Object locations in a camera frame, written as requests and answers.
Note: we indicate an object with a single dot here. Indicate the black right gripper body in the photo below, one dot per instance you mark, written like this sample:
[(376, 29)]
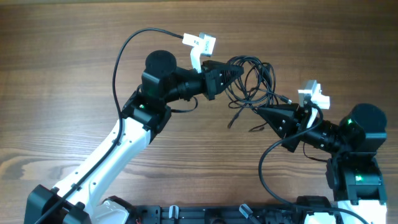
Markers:
[(291, 142)]

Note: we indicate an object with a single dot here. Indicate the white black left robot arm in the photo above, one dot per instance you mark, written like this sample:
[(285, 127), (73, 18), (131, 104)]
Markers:
[(78, 197)]

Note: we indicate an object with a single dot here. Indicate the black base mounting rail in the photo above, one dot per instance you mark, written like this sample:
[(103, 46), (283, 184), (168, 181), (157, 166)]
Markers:
[(217, 214)]

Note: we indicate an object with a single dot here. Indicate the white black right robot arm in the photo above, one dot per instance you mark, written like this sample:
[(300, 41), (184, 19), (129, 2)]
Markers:
[(352, 171)]

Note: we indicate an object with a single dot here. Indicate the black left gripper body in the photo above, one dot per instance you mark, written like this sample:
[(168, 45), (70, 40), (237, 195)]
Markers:
[(209, 84)]

